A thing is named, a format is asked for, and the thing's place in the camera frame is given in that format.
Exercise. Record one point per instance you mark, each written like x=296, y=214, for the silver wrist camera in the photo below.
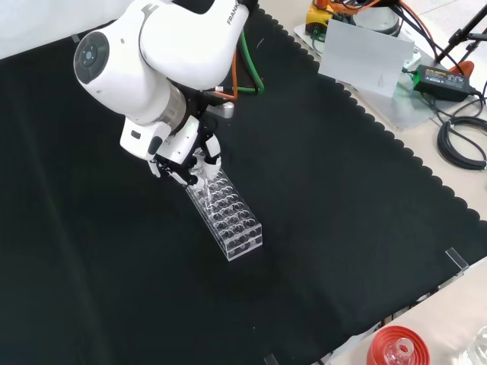
x=226, y=111

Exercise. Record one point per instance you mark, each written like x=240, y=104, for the clear acrylic test tube rack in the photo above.
x=232, y=224

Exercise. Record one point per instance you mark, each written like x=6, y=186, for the pale white board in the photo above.
x=361, y=57

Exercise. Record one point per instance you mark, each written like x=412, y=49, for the clear acrylic cloth clamp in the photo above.
x=270, y=359
x=75, y=38
x=456, y=260

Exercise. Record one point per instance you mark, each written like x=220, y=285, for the black tripod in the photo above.
x=458, y=36

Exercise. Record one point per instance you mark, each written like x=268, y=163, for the black power adapter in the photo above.
x=443, y=81

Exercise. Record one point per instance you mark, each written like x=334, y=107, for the red ribbed round funnel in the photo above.
x=380, y=340

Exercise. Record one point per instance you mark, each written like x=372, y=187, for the yellow stop button box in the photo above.
x=316, y=19

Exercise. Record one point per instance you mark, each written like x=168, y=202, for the clear glass vessel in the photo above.
x=479, y=346

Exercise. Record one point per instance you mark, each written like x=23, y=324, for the small clear glass flask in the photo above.
x=401, y=348

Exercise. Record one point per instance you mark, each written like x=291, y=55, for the aluminium base plate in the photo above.
x=409, y=110

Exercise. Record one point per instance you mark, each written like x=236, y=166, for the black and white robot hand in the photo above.
x=173, y=146

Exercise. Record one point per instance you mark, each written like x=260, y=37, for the grey round robot pedestal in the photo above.
x=374, y=19

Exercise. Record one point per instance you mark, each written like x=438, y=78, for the black scalloped bench cloth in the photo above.
x=114, y=247

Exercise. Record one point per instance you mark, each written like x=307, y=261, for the clear glass test tube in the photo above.
x=206, y=195

